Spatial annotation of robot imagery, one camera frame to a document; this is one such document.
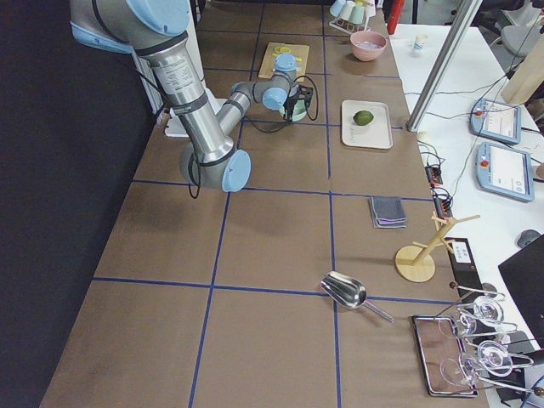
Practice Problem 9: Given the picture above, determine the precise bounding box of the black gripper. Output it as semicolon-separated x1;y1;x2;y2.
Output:
284;84;313;122

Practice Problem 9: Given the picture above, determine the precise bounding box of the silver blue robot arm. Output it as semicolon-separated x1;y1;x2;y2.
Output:
70;0;301;192

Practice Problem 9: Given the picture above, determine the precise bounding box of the green bowl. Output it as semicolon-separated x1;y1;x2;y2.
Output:
279;101;307;122

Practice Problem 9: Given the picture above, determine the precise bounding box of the pink bowl with ice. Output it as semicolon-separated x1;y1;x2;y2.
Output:
349;31;388;62

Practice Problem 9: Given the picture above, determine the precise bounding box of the wooden cutting board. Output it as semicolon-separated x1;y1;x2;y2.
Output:
258;42;309;79

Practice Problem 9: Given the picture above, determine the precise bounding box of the green lime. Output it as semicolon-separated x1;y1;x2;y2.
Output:
353;110;374;127

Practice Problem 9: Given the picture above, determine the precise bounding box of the cream rabbit tray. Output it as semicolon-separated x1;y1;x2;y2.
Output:
341;99;393;150

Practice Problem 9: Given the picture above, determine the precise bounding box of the blue cup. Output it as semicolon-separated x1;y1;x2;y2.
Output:
330;0;346;17

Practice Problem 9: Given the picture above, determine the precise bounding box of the white cup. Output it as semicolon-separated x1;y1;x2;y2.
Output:
338;0;356;20

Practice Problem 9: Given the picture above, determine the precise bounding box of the green cup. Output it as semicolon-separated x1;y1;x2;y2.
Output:
348;2;366;26

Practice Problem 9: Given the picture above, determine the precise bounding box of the folded grey cloth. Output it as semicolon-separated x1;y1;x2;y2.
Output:
369;195;407;229

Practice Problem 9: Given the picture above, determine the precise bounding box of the red fire extinguisher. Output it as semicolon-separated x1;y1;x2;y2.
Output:
384;0;405;36

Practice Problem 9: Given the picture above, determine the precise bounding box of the black power strip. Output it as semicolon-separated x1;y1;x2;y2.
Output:
433;192;452;219
424;164;443;187

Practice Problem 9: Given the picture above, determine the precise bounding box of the metal scoop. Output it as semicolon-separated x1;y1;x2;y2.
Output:
320;271;394;323

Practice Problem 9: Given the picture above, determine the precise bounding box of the wooden mug tree stand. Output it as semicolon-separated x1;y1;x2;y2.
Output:
394;212;479;283

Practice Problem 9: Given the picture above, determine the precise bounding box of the blue teach pendant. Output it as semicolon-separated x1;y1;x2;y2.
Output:
475;142;535;202
469;99;521;145

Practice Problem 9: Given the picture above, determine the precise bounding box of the black box with label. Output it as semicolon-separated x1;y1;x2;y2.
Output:
447;237;482;289

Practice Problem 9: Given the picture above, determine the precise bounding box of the clear wine glass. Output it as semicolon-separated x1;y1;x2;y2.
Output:
437;316;459;339
462;340;513;377
439;357;473;387
456;296;504;337

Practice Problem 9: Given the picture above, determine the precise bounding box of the grey computer mouse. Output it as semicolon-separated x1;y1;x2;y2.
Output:
516;229;541;248

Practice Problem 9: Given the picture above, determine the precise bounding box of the black laptop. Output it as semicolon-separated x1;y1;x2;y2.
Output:
498;239;543;339

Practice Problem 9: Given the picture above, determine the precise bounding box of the black glass rack tray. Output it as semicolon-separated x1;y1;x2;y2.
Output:
411;315;479;399

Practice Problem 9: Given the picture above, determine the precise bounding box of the wire cup rack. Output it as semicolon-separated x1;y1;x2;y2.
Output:
328;17;368;35

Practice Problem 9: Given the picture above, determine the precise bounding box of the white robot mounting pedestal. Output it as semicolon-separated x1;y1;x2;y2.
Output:
164;1;226;138

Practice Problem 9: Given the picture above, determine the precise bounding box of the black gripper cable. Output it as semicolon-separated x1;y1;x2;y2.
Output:
188;73;320;200

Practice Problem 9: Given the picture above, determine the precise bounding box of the aluminium frame post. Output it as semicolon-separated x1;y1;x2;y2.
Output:
406;0;482;133

